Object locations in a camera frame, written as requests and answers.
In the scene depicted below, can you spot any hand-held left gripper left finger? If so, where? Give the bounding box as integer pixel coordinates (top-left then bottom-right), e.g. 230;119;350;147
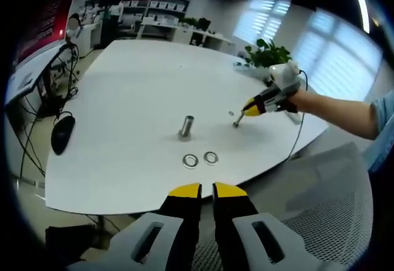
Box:
64;182;203;271

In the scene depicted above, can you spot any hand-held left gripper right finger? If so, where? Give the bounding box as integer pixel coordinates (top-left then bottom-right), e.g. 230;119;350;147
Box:
212;182;338;271

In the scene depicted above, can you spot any small threaded steel stud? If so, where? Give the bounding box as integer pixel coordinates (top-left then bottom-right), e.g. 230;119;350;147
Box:
233;112;246;129

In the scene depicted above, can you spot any large steel washer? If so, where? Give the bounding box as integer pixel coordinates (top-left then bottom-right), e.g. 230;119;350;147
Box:
203;151;219;165
182;153;199;170

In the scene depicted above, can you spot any large threaded steel stud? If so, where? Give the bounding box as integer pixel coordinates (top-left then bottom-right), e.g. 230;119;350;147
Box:
177;115;196;141

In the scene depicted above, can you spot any white plant pot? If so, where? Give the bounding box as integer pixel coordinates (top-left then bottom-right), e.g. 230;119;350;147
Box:
251;66;273;81

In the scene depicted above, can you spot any green potted plant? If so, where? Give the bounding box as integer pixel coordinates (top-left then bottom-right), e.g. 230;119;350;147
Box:
244;38;293;68

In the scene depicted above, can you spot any window with white blinds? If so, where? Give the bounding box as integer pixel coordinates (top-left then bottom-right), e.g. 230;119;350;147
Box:
297;9;385;99
232;0;292;49

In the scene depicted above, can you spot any grey mesh office chair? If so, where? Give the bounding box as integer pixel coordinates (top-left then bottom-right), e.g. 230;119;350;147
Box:
190;141;375;269

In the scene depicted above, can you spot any white low cabinet desk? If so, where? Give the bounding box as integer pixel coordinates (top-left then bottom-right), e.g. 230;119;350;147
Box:
137;18;236;55

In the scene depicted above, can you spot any curved ceiling light strip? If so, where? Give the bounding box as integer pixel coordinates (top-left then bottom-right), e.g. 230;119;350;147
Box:
350;0;370;34

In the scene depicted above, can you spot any black mouse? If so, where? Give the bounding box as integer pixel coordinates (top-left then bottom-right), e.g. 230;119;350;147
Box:
50;116;76;156

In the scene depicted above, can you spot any white storage shelf unit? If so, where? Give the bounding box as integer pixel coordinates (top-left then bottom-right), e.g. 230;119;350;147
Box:
84;0;196;33

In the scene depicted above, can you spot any white side desk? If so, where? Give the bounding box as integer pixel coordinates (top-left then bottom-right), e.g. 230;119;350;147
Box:
6;44;67;105

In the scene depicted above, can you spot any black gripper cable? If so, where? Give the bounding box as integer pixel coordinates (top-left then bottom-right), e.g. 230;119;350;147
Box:
287;69;309;163

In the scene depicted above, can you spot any black cable bundle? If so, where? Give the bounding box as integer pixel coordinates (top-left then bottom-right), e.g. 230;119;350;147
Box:
18;44;81;176

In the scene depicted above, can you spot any red wall poster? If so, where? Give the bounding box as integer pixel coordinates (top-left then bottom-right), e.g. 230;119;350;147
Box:
17;0;81;65

